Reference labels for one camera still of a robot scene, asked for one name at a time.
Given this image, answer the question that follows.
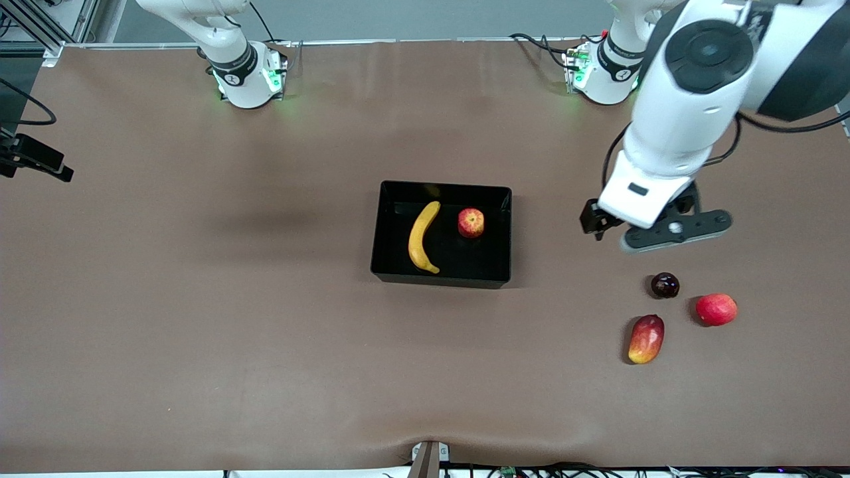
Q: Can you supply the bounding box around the yellow banana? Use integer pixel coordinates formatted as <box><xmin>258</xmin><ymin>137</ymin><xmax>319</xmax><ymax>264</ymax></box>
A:
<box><xmin>408</xmin><ymin>200</ymin><xmax>442</xmax><ymax>275</ymax></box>

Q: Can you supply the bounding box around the black base cable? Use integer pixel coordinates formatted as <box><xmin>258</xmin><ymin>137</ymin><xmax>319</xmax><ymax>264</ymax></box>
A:
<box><xmin>249</xmin><ymin>0</ymin><xmax>296</xmax><ymax>74</ymax></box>
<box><xmin>509</xmin><ymin>32</ymin><xmax>575</xmax><ymax>70</ymax></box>

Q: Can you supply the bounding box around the brown table mat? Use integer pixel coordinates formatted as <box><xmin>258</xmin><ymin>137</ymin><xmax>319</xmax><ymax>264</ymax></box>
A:
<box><xmin>0</xmin><ymin>37</ymin><xmax>850</xmax><ymax>473</ymax></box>

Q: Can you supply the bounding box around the aluminium frame post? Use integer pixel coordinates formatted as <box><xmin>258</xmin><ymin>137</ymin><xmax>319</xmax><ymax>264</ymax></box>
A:
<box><xmin>0</xmin><ymin>0</ymin><xmax>100</xmax><ymax>67</ymax></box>

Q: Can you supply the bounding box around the black right base cable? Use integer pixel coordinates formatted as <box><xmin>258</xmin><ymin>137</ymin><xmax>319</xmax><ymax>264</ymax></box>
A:
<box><xmin>249</xmin><ymin>0</ymin><xmax>296</xmax><ymax>74</ymax></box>

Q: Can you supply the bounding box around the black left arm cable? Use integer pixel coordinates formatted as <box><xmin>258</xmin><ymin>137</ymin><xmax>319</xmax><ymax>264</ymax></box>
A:
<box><xmin>601</xmin><ymin>110</ymin><xmax>850</xmax><ymax>193</ymax></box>

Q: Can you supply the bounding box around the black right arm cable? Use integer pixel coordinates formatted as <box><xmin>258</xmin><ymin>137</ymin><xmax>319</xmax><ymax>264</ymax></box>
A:
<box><xmin>0</xmin><ymin>76</ymin><xmax>58</xmax><ymax>127</ymax></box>

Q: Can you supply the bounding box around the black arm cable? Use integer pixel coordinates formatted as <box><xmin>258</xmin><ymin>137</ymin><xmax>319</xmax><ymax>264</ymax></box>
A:
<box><xmin>601</xmin><ymin>110</ymin><xmax>850</xmax><ymax>193</ymax></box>
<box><xmin>0</xmin><ymin>76</ymin><xmax>58</xmax><ymax>127</ymax></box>

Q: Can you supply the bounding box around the dark purple mangosteen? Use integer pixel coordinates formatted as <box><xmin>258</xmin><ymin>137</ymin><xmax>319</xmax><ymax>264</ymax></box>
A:
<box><xmin>650</xmin><ymin>272</ymin><xmax>681</xmax><ymax>299</ymax></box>

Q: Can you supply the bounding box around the red yellow mango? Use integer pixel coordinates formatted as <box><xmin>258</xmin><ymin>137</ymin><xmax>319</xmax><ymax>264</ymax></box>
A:
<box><xmin>628</xmin><ymin>314</ymin><xmax>665</xmax><ymax>365</ymax></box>

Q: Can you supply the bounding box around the black left base cable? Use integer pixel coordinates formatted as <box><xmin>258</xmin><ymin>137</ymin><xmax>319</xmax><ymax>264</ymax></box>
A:
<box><xmin>509</xmin><ymin>32</ymin><xmax>575</xmax><ymax>70</ymax></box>

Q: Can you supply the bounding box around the red yellow apple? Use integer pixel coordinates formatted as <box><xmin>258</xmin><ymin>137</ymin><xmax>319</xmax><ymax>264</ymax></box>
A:
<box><xmin>457</xmin><ymin>208</ymin><xmax>485</xmax><ymax>239</ymax></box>

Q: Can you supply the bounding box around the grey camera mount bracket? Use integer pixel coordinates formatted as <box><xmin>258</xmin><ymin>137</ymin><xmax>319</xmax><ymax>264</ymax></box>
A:
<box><xmin>408</xmin><ymin>440</ymin><xmax>451</xmax><ymax>478</ymax></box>

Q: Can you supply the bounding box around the black plastic box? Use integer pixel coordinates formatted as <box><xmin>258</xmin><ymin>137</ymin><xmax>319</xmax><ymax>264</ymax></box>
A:
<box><xmin>371</xmin><ymin>181</ymin><xmax>513</xmax><ymax>289</ymax></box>

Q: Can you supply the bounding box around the red pomegranate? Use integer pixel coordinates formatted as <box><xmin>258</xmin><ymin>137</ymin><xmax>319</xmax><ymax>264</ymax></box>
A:
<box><xmin>695</xmin><ymin>293</ymin><xmax>738</xmax><ymax>327</ymax></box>

